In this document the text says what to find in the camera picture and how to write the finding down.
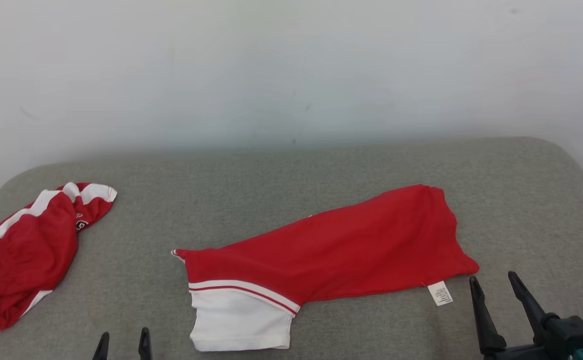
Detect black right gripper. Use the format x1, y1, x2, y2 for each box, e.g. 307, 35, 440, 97
470, 271, 575, 360

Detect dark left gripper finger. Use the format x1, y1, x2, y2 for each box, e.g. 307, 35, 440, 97
138, 327, 152, 360
93, 332, 110, 360

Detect red shorts with white stripes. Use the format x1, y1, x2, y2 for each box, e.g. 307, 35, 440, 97
0, 182, 118, 333

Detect red basketball jersey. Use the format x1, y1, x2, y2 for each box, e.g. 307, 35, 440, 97
171, 184, 480, 352

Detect grey fabric sofa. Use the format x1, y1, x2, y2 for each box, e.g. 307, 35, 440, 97
0, 137, 583, 360

